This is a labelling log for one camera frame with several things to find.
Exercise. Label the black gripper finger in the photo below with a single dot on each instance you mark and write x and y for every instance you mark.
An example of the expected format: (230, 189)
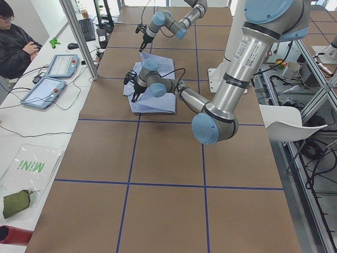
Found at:
(135, 97)
(142, 47)

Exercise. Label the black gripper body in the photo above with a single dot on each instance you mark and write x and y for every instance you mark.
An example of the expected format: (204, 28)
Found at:
(137, 90)
(145, 40)

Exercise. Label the light blue striped shirt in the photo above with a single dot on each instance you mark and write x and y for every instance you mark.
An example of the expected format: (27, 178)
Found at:
(155, 98)

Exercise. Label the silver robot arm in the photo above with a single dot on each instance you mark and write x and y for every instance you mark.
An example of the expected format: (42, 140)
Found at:
(265, 22)
(165, 18)

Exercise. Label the black keyboard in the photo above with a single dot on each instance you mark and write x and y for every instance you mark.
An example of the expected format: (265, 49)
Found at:
(87, 28)

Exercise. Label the black computer mouse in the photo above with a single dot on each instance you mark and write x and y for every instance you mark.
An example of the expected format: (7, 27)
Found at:
(72, 46)

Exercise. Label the far teach pendant tablet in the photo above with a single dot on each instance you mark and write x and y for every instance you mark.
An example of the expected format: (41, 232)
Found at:
(63, 66)

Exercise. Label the teach pendant tablet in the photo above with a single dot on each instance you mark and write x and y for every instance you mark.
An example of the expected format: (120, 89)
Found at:
(63, 66)
(44, 93)

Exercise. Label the green plastic clamp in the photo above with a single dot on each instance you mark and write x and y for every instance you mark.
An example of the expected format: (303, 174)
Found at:
(54, 42)

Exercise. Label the near teach pendant tablet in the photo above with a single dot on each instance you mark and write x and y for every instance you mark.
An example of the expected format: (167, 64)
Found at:
(44, 93)

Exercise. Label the person in black jacket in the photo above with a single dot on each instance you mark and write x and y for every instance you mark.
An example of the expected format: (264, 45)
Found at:
(18, 49)

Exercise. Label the clear plastic bag green print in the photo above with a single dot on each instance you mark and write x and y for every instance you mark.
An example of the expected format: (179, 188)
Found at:
(31, 169)

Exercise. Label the white mug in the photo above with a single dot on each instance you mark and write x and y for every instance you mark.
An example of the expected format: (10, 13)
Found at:
(291, 70)

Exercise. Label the green folded cloth pouch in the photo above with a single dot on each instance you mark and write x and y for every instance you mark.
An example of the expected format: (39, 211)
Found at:
(16, 202)

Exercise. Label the red bottle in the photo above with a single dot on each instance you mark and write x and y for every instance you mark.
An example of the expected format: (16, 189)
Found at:
(15, 236)

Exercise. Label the aluminium frame post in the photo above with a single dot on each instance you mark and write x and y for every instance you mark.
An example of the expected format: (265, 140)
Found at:
(77, 32)

